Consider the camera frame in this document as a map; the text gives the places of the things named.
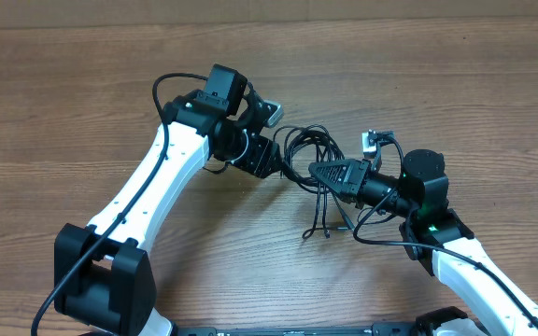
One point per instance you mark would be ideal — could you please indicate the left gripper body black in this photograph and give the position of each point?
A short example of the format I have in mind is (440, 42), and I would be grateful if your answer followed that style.
(252, 154)

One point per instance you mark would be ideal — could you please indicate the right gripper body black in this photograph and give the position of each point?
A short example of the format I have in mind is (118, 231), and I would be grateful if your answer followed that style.
(357, 188)

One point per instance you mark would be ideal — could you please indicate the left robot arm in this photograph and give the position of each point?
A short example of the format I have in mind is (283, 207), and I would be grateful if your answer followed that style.
(102, 271)

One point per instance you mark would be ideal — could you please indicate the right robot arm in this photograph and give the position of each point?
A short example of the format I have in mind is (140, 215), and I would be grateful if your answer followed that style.
(433, 234)

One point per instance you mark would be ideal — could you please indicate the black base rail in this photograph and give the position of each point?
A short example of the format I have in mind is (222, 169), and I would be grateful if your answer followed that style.
(376, 329)

